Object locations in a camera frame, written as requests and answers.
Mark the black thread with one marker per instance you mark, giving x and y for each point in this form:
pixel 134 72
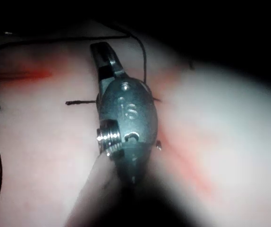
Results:
pixel 145 61

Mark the tissue pad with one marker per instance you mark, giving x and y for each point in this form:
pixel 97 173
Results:
pixel 43 142

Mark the right arm needle driver jaw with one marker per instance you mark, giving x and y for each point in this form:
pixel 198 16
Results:
pixel 115 63
pixel 99 54

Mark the dark right arm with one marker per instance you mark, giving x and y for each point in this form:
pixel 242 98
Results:
pixel 95 194

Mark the right arm needle driver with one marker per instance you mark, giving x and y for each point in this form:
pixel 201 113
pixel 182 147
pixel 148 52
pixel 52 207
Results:
pixel 130 113

